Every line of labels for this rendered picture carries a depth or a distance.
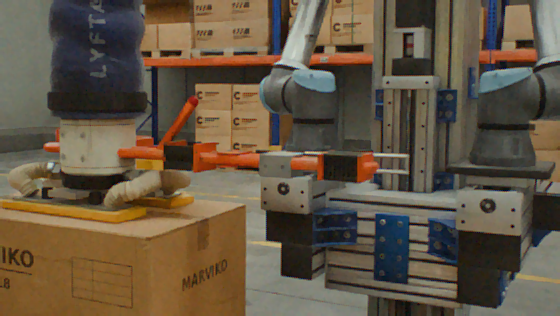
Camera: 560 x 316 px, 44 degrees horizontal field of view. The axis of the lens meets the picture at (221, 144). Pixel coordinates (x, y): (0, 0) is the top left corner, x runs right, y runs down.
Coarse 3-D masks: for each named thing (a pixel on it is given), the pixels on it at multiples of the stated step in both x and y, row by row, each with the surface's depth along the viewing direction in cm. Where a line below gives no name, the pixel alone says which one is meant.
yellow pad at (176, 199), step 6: (180, 192) 163; (84, 198) 167; (138, 198) 159; (144, 198) 158; (150, 198) 157; (156, 198) 157; (162, 198) 157; (168, 198) 157; (174, 198) 157; (180, 198) 158; (186, 198) 160; (192, 198) 162; (138, 204) 159; (144, 204) 158; (150, 204) 157; (156, 204) 156; (162, 204) 155; (168, 204) 154; (174, 204) 155; (180, 204) 157
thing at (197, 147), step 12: (168, 144) 143; (180, 144) 148; (192, 144) 149; (204, 144) 142; (168, 156) 143; (180, 156) 141; (192, 156) 140; (168, 168) 142; (180, 168) 141; (204, 168) 143
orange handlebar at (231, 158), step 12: (48, 144) 162; (144, 144) 178; (120, 156) 151; (132, 156) 149; (144, 156) 147; (156, 156) 146; (204, 156) 140; (216, 156) 138; (228, 156) 137; (240, 156) 136; (252, 156) 135; (300, 168) 129; (312, 168) 128; (372, 168) 123
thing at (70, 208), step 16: (96, 192) 147; (16, 208) 152; (32, 208) 150; (48, 208) 147; (64, 208) 145; (80, 208) 144; (96, 208) 142; (112, 208) 142; (128, 208) 144; (144, 208) 146
